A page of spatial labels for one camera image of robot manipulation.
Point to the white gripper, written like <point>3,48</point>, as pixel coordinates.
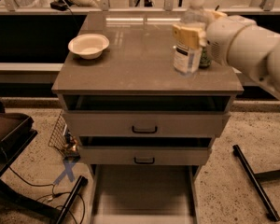
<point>218,37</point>

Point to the clear plastic bottle blue label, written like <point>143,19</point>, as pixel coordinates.
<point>186,60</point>

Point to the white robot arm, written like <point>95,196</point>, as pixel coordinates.
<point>237,42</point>

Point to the grey drawer cabinet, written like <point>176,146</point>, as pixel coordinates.
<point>138,62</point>

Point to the open bottom drawer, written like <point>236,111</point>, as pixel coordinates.
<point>143,194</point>

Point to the green soda can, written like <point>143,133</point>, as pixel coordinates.
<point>205,62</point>

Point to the white paper bowl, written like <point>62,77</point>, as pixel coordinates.
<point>88,46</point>

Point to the black power adapter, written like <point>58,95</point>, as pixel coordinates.
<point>58,5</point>

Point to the black stand leg right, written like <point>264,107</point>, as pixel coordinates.
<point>257,179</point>

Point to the blue tape cross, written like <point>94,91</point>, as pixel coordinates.
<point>67,171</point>

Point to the black chair base left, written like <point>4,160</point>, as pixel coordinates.
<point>16,133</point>

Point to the top drawer with black handle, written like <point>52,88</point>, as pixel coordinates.
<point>144,116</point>

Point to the drawer with black handle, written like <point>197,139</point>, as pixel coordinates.
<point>144,116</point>
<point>146,150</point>

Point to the middle drawer with black handle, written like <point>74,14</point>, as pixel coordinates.
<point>146,150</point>

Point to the wire mesh basket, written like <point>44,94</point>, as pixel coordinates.
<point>62,140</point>

